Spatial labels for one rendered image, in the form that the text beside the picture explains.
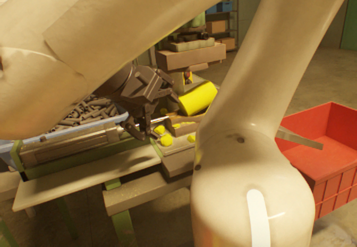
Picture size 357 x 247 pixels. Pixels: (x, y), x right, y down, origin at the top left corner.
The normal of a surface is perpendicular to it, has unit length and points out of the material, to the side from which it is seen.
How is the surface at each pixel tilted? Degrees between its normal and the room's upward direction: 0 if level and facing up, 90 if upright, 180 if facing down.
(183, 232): 0
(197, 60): 90
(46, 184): 0
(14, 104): 107
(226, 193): 17
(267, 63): 80
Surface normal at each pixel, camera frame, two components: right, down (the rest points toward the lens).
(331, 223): -0.10, -0.90
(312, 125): 0.39, 0.36
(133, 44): 0.36, 0.86
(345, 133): -0.92, 0.25
